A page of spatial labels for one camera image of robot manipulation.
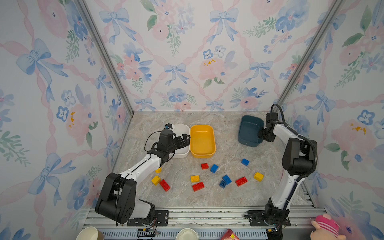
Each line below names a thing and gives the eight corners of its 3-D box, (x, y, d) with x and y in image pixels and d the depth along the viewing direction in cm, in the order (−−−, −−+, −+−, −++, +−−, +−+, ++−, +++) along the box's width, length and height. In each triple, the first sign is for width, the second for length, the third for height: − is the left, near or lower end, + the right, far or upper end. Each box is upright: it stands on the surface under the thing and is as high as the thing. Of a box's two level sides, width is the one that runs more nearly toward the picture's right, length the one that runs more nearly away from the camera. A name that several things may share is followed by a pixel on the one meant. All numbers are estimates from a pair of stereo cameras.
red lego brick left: (159, 184, 87) (158, 182, 85) (164, 179, 88) (163, 178, 87) (166, 192, 84) (165, 190, 83) (171, 187, 86) (170, 186, 84)
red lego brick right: (238, 187, 86) (239, 186, 84) (234, 181, 88) (235, 180, 86) (247, 182, 87) (248, 181, 86) (243, 177, 89) (244, 176, 88)
